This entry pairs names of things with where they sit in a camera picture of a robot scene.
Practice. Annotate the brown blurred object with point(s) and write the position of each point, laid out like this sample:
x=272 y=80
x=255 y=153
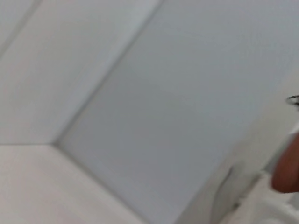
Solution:
x=288 y=168

